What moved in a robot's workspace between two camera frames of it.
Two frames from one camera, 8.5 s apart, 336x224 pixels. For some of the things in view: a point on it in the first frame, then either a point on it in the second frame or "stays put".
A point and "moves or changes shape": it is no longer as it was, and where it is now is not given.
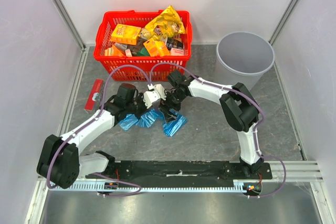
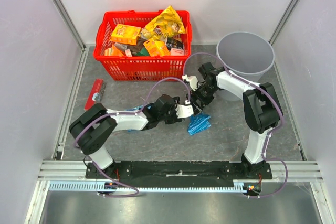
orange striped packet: x=113 y=51 stays put
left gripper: x=140 y=97 → x=174 y=118
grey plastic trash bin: x=242 y=57 stays put
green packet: x=143 y=52 stays put
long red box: x=94 y=95 stays put
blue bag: x=151 y=117 moves or changes shape
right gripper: x=169 y=108 → x=199 y=98
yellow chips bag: x=165 y=24 stays put
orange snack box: x=125 y=34 stays put
